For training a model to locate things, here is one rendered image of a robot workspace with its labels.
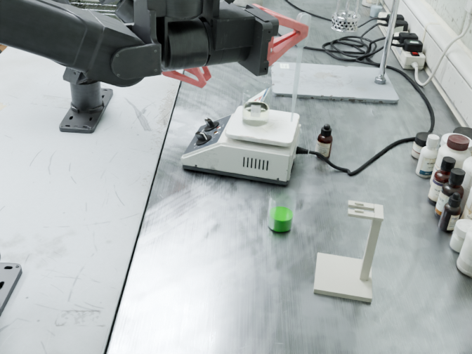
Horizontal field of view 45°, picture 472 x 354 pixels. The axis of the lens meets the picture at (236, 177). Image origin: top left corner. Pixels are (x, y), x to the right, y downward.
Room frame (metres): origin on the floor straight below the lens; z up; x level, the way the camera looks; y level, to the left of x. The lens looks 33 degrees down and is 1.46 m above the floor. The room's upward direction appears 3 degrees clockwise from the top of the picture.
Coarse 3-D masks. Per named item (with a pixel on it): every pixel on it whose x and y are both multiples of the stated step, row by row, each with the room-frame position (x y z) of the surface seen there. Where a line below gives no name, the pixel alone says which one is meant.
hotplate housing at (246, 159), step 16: (224, 144) 0.87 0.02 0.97; (240, 144) 0.86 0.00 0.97; (256, 144) 0.87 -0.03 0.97; (192, 160) 0.87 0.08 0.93; (208, 160) 0.87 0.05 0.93; (224, 160) 0.86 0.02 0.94; (240, 160) 0.86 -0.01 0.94; (256, 160) 0.85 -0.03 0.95; (272, 160) 0.85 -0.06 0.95; (288, 160) 0.84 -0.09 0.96; (240, 176) 0.86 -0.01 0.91; (256, 176) 0.85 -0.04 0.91; (272, 176) 0.85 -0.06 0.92; (288, 176) 0.84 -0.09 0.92
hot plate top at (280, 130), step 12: (240, 108) 0.97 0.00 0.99; (240, 120) 0.92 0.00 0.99; (276, 120) 0.93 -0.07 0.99; (288, 120) 0.93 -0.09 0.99; (228, 132) 0.87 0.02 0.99; (240, 132) 0.87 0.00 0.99; (252, 132) 0.88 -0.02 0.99; (264, 132) 0.88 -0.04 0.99; (276, 132) 0.88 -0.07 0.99; (288, 132) 0.88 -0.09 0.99; (276, 144) 0.85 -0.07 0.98; (288, 144) 0.85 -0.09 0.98
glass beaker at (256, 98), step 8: (248, 80) 0.94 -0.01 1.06; (256, 80) 0.94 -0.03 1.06; (248, 88) 0.90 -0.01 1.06; (256, 88) 0.89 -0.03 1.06; (264, 88) 0.93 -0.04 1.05; (272, 88) 0.91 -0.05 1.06; (248, 96) 0.90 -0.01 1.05; (256, 96) 0.89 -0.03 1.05; (264, 96) 0.89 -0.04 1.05; (248, 104) 0.89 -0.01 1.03; (256, 104) 0.89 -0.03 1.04; (264, 104) 0.89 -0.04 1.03; (248, 112) 0.89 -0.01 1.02; (256, 112) 0.89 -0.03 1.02; (264, 112) 0.89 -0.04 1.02; (248, 120) 0.89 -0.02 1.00; (256, 120) 0.89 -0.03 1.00; (264, 120) 0.90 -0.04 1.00; (256, 128) 0.89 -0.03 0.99
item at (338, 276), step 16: (368, 208) 0.62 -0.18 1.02; (368, 240) 0.60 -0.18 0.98; (320, 256) 0.65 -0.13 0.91; (336, 256) 0.65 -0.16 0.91; (368, 256) 0.60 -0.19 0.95; (320, 272) 0.62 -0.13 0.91; (336, 272) 0.62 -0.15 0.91; (352, 272) 0.62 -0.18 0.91; (368, 272) 0.60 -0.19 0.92; (320, 288) 0.58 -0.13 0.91; (336, 288) 0.58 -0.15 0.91; (352, 288) 0.59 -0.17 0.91; (368, 288) 0.59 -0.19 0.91
